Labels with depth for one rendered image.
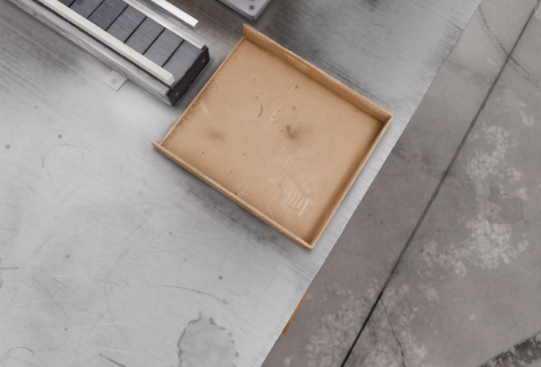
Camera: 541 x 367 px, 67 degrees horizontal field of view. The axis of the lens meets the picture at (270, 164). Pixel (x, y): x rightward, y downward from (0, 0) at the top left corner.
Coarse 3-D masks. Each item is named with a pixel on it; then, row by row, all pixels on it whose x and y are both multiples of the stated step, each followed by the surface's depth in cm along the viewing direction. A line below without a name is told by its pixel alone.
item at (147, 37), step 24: (72, 0) 68; (96, 0) 69; (120, 0) 69; (72, 24) 67; (96, 24) 67; (120, 24) 68; (144, 24) 68; (144, 48) 67; (168, 48) 67; (192, 48) 67
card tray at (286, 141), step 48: (240, 48) 73; (240, 96) 70; (288, 96) 71; (336, 96) 71; (192, 144) 68; (240, 144) 68; (288, 144) 69; (336, 144) 69; (240, 192) 66; (288, 192) 67; (336, 192) 67
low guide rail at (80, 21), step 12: (48, 0) 64; (60, 12) 64; (72, 12) 64; (84, 24) 63; (96, 36) 64; (108, 36) 63; (120, 48) 63; (132, 60) 64; (144, 60) 62; (156, 72) 62; (168, 72) 62; (168, 84) 63
